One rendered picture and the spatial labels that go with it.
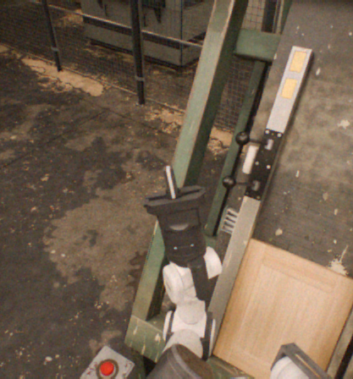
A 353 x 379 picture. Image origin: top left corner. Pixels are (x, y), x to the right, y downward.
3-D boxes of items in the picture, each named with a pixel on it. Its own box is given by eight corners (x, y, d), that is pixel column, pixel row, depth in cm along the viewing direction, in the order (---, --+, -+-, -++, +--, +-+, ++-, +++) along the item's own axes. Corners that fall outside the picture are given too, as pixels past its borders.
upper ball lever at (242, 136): (265, 150, 107) (230, 142, 99) (269, 136, 106) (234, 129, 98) (274, 153, 104) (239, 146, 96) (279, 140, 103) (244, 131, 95)
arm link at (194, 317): (215, 282, 94) (212, 315, 109) (174, 276, 96) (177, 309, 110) (210, 324, 87) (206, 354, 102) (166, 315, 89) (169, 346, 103)
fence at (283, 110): (200, 343, 126) (195, 348, 122) (295, 49, 104) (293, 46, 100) (213, 350, 124) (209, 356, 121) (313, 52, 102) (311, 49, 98)
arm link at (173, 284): (196, 246, 86) (195, 276, 96) (161, 262, 83) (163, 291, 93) (211, 268, 82) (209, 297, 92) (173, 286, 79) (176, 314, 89)
